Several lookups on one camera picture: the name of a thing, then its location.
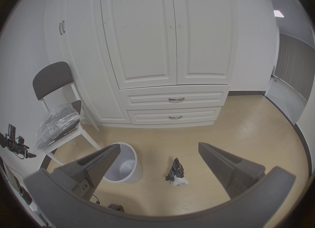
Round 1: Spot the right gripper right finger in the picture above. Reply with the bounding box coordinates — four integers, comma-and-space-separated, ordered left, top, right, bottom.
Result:
198, 142, 266, 200

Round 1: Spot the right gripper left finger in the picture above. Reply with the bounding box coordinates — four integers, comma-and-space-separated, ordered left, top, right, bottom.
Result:
53, 143, 121, 200

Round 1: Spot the clear plastic bag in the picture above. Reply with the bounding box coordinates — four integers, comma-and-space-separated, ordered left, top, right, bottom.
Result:
34, 104, 82, 152

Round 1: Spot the white trash bin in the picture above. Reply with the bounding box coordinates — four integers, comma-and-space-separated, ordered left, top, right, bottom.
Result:
102, 143, 144, 184

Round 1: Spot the white printed wrapper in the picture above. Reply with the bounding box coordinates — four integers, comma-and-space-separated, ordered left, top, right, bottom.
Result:
170, 176, 190, 187

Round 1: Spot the white chair grey seat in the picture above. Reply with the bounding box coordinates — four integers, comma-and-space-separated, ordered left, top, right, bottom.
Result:
32, 61, 101, 166

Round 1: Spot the grey curtain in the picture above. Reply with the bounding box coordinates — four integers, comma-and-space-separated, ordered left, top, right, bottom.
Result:
274, 33, 315, 102

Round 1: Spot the white wardrobe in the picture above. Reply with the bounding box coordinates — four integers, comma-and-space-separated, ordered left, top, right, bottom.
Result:
44, 0, 239, 129

